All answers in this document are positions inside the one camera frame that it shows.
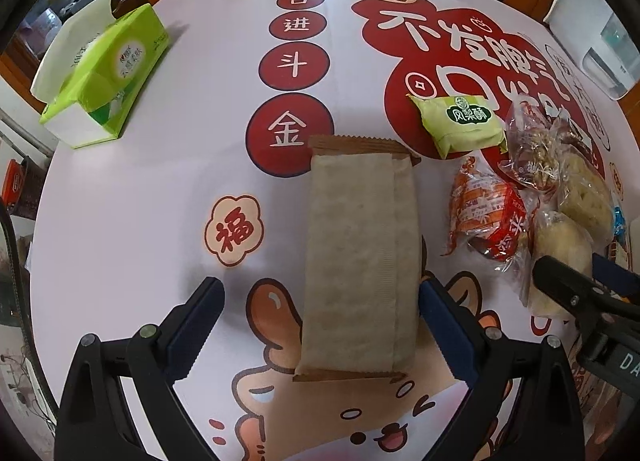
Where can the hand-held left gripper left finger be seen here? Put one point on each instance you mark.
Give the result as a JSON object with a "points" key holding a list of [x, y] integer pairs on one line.
{"points": [[196, 321]]}

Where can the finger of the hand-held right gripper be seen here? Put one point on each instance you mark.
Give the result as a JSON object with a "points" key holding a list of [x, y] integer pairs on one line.
{"points": [[560, 281], [615, 273]]}

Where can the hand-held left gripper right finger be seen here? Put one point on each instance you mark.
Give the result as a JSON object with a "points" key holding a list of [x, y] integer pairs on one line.
{"points": [[445, 331]]}

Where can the clear pale puff packet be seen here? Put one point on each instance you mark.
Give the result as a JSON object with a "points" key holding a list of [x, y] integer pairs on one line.
{"points": [[585, 193], [555, 246]]}

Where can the red snack packet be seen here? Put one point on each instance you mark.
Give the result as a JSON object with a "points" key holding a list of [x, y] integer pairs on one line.
{"points": [[482, 221]]}

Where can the long brown snack packet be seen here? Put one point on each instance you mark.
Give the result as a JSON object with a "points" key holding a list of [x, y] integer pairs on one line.
{"points": [[357, 261]]}

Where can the clear brown nut packet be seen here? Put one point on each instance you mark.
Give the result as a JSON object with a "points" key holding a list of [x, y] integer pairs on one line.
{"points": [[535, 151]]}

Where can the green pastry packet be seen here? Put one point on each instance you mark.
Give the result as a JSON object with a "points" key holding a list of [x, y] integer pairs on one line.
{"points": [[460, 123]]}

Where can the small blue packet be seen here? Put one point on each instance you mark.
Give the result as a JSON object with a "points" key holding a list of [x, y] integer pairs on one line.
{"points": [[619, 226]]}

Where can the printed pink tablecloth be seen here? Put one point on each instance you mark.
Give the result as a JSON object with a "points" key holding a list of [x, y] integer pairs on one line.
{"points": [[150, 201]]}

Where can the red box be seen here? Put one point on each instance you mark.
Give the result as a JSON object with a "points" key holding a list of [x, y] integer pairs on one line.
{"points": [[12, 180]]}

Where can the white countertop appliance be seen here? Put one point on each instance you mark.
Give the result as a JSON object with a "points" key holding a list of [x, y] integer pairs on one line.
{"points": [[595, 31]]}

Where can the green tissue pack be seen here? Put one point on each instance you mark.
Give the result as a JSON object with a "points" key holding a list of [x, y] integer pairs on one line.
{"points": [[105, 81]]}

